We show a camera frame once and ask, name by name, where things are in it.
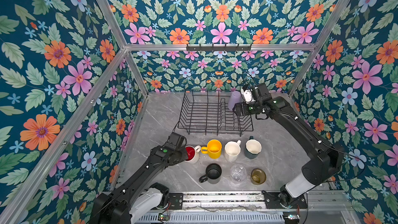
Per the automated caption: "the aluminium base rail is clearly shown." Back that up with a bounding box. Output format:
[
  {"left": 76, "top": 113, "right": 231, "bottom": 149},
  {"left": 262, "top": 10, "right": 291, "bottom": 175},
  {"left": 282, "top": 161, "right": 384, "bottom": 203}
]
[{"left": 99, "top": 190, "right": 355, "bottom": 212}]

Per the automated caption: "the olive green glass cup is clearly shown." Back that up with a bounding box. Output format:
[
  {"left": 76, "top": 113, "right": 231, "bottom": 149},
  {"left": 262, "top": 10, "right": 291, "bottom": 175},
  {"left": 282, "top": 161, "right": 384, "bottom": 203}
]
[{"left": 250, "top": 168, "right": 267, "bottom": 185}]

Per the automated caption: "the dark green mug white inside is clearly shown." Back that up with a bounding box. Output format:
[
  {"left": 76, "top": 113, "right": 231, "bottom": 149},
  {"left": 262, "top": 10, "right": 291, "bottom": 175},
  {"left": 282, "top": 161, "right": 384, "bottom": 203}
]
[{"left": 244, "top": 136, "right": 262, "bottom": 159}]

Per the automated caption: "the black wire dish rack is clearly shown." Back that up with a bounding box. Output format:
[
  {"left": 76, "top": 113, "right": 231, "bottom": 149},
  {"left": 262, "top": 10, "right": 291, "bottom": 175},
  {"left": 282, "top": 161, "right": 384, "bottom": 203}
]
[{"left": 177, "top": 91, "right": 254, "bottom": 136}]

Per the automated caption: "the clear glass cup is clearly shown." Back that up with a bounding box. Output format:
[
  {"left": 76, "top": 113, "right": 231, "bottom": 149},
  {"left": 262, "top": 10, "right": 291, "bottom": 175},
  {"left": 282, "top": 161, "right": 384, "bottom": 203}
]
[{"left": 230, "top": 164, "right": 247, "bottom": 183}]

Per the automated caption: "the white mug red inside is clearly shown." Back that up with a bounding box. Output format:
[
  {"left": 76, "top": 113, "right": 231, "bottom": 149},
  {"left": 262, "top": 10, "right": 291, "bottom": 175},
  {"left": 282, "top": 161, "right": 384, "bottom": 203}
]
[{"left": 185, "top": 146, "right": 201, "bottom": 164}]

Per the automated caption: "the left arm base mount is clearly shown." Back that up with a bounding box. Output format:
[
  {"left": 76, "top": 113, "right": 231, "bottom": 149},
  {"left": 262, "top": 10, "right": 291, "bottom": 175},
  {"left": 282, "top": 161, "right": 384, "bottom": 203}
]
[{"left": 155, "top": 192, "right": 184, "bottom": 211}]

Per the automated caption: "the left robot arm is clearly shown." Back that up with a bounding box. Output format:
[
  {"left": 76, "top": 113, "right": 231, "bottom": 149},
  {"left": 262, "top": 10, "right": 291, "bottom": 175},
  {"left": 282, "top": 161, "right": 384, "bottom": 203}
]
[{"left": 88, "top": 132, "right": 188, "bottom": 224}]

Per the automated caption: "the white faceted mug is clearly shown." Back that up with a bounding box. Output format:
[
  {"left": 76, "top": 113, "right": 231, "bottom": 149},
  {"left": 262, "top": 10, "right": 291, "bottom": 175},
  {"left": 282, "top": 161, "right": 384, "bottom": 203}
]
[{"left": 224, "top": 140, "right": 241, "bottom": 162}]

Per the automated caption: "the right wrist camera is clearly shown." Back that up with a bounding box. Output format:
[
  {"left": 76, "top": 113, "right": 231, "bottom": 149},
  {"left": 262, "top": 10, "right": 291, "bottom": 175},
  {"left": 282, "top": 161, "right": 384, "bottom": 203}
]
[{"left": 240, "top": 85, "right": 257, "bottom": 104}]

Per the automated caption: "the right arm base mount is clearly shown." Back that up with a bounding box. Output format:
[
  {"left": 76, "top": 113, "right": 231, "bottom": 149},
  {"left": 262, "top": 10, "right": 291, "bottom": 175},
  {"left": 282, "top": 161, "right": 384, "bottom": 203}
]
[{"left": 261, "top": 190, "right": 308, "bottom": 209}]

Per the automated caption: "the black hook rail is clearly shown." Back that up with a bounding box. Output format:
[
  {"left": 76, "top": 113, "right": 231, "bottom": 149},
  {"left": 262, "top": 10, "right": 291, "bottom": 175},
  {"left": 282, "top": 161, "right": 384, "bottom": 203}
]
[{"left": 186, "top": 44, "right": 252, "bottom": 52}]

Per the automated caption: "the yellow mug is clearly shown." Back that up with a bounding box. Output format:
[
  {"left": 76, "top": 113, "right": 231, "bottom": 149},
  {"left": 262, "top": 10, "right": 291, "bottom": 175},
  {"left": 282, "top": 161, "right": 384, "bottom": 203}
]
[{"left": 201, "top": 140, "right": 222, "bottom": 159}]

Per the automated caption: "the black mug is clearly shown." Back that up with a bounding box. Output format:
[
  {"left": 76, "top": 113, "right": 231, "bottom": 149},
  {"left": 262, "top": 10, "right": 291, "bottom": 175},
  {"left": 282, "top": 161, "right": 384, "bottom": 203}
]
[{"left": 199, "top": 163, "right": 222, "bottom": 184}]

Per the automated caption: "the lilac plastic cup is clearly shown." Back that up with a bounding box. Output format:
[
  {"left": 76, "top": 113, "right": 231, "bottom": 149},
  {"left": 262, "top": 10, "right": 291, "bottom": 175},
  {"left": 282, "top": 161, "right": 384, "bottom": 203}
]
[{"left": 228, "top": 91, "right": 242, "bottom": 111}]

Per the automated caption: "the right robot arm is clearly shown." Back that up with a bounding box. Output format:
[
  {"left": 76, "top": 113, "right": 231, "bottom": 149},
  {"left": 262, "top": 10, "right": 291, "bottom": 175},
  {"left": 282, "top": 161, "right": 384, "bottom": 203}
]
[{"left": 233, "top": 84, "right": 345, "bottom": 206}]

